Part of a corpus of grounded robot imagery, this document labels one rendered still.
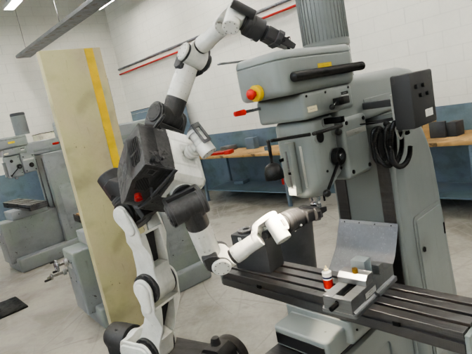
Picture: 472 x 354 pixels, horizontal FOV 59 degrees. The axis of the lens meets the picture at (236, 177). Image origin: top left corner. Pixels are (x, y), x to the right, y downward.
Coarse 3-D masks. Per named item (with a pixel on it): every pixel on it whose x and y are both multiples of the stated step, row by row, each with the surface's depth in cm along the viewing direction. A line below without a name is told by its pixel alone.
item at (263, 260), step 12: (240, 228) 220; (264, 228) 212; (240, 240) 213; (264, 240) 203; (264, 252) 205; (276, 252) 209; (240, 264) 218; (252, 264) 212; (264, 264) 207; (276, 264) 209
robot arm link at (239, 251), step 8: (248, 240) 165; (224, 248) 169; (232, 248) 167; (240, 248) 165; (248, 248) 165; (256, 248) 165; (224, 256) 164; (232, 256) 166; (240, 256) 166; (232, 264) 166
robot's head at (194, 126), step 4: (192, 124) 158; (196, 124) 159; (200, 124) 160; (192, 128) 158; (196, 128) 160; (200, 128) 159; (188, 132) 160; (196, 132) 158; (204, 132) 159; (200, 136) 157; (208, 136) 159; (204, 140) 157; (208, 140) 158
